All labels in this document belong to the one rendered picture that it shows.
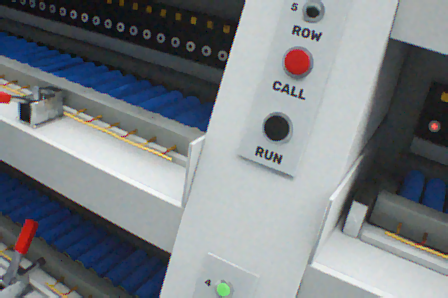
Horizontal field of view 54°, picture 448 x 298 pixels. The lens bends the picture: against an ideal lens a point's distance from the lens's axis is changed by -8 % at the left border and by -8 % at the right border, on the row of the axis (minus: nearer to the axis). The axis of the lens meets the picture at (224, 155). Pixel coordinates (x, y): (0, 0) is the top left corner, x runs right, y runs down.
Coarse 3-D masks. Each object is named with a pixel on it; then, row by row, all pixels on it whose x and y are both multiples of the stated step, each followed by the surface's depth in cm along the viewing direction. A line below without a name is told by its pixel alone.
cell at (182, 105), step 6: (192, 96) 47; (174, 102) 45; (180, 102) 45; (186, 102) 45; (192, 102) 46; (198, 102) 47; (162, 108) 43; (168, 108) 43; (174, 108) 44; (180, 108) 44; (186, 108) 45; (162, 114) 42; (168, 114) 43; (174, 114) 43
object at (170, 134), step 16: (0, 64) 47; (16, 64) 47; (16, 80) 46; (32, 80) 45; (48, 80) 44; (64, 80) 45; (80, 96) 42; (96, 96) 42; (64, 112) 41; (80, 112) 42; (96, 112) 42; (112, 112) 41; (128, 112) 40; (144, 112) 41; (96, 128) 40; (128, 128) 40; (144, 128) 40; (160, 128) 39; (176, 128) 39; (192, 128) 39; (144, 144) 38; (160, 144) 39; (176, 144) 38
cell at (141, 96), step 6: (144, 90) 46; (150, 90) 47; (156, 90) 47; (162, 90) 48; (126, 96) 44; (132, 96) 45; (138, 96) 45; (144, 96) 46; (150, 96) 46; (156, 96) 47; (126, 102) 44; (132, 102) 44; (138, 102) 45
